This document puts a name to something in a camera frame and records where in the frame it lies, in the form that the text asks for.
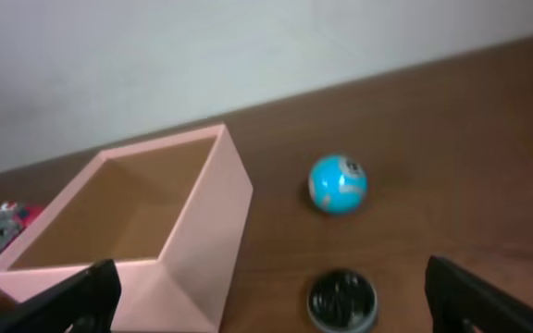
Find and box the blue toy ball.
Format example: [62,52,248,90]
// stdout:
[308,154,368,215]

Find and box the pink cardboard box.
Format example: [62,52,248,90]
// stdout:
[0,125,253,332]

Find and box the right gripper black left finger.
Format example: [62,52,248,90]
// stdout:
[0,259,121,333]

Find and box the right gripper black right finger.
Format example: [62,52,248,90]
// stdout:
[425,256,533,333]

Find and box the round black tin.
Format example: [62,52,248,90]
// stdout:
[306,268,379,333]

